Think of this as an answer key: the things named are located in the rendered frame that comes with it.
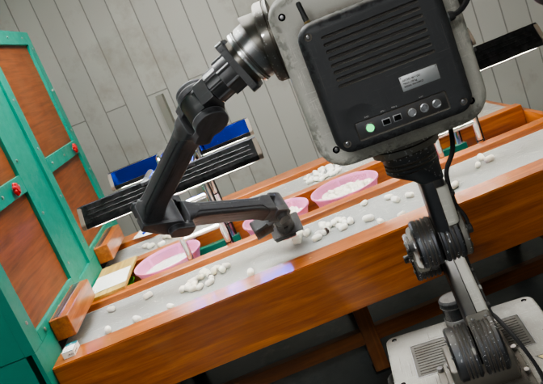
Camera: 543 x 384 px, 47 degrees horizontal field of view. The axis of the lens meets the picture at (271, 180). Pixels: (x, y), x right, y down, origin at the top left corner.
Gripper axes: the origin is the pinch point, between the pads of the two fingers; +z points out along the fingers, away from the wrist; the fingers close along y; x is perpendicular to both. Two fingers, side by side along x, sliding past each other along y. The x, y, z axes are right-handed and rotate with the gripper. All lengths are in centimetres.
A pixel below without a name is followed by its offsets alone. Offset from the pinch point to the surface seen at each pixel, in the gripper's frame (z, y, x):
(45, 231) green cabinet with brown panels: -10, 77, -31
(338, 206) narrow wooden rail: 7.4, -19.7, -6.0
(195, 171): -22.4, 19.7, -23.2
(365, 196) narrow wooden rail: 7.5, -29.6, -5.8
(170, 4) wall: 75, 14, -192
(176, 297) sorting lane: -6.0, 40.8, 7.4
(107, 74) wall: 96, 66, -181
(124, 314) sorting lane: -3, 59, 5
